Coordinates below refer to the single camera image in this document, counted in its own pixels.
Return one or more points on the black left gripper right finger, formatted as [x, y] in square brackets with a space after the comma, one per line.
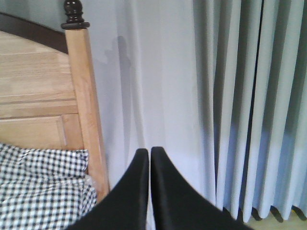
[177, 205]

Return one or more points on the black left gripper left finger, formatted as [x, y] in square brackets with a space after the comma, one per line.
[125, 207]

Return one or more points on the black white checkered bedding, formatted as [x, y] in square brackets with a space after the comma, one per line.
[43, 189]

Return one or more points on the grey curtain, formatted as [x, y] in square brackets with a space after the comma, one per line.
[221, 85]

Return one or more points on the wooden bed frame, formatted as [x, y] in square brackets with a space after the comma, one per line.
[48, 96]

